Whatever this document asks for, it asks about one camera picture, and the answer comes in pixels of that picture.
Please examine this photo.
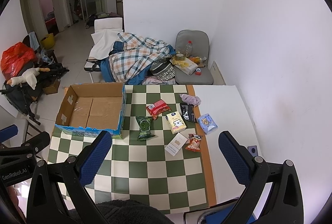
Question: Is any orange snack packet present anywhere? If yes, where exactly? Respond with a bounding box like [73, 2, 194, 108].
[185, 134, 202, 152]

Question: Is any blue tissue pack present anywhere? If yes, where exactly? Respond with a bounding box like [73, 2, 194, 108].
[198, 113, 218, 135]

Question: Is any green snack packet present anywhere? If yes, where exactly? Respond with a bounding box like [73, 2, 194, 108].
[136, 117, 155, 141]

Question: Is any white cigarette box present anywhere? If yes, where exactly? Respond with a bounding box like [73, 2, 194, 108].
[165, 133, 188, 157]

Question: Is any black snack packet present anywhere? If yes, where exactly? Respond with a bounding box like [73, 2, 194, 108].
[179, 103, 198, 123]

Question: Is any yellow tissue pack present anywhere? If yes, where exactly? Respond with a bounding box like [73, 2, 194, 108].
[165, 111, 187, 134]

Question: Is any red snack packet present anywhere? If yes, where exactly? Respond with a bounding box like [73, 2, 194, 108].
[146, 99, 171, 119]

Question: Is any purple cloth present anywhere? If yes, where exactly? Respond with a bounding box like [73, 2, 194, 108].
[179, 94, 201, 106]

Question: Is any black stroller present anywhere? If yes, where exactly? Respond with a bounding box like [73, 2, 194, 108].
[1, 32, 69, 125]

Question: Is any white goose plush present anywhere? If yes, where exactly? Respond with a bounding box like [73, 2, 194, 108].
[7, 68, 50, 90]

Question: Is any red plastic bag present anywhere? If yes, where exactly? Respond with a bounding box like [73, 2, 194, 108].
[1, 42, 37, 80]

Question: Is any open cardboard box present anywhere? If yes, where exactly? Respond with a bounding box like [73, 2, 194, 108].
[55, 82, 126, 139]

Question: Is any yellow bucket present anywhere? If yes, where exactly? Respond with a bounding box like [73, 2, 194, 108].
[40, 33, 56, 50]

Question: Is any green white checkered mat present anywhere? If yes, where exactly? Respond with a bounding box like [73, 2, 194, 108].
[47, 84, 217, 215]

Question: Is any plaid blanket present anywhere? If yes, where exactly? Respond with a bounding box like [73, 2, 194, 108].
[100, 32, 176, 85]

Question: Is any white bench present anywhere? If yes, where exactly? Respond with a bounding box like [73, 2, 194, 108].
[84, 17, 123, 83]

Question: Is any small red white box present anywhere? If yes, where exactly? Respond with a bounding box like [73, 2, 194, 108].
[195, 68, 201, 76]

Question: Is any black white patterned bag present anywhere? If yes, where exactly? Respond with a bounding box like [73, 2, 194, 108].
[150, 61, 175, 81]

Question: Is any cream snack box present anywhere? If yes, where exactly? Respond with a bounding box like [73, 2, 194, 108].
[171, 57, 198, 75]

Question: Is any plastic bottle red cap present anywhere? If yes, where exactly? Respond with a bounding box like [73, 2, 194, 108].
[184, 41, 193, 58]

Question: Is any grey chair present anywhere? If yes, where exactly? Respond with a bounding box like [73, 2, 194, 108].
[175, 29, 213, 85]

